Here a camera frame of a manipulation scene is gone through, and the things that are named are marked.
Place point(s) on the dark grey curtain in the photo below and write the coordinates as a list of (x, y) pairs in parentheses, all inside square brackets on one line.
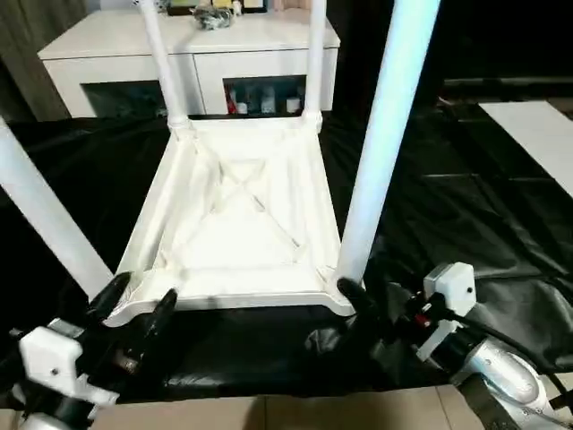
[(36, 36)]

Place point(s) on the white plastic table top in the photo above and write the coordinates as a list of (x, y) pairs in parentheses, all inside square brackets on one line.
[(242, 224)]

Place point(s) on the white side table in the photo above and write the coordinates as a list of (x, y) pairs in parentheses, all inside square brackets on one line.
[(537, 134)]

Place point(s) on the white cabinet with glass doors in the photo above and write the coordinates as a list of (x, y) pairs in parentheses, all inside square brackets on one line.
[(116, 40)]

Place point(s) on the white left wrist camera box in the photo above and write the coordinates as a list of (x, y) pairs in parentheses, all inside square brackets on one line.
[(54, 358)]

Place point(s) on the black work mat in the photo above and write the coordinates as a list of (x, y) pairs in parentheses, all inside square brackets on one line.
[(466, 215)]

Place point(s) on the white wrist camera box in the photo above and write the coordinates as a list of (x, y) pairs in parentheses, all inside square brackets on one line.
[(452, 282), (54, 358)]

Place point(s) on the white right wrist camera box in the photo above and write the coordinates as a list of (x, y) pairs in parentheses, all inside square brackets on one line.
[(452, 282)]

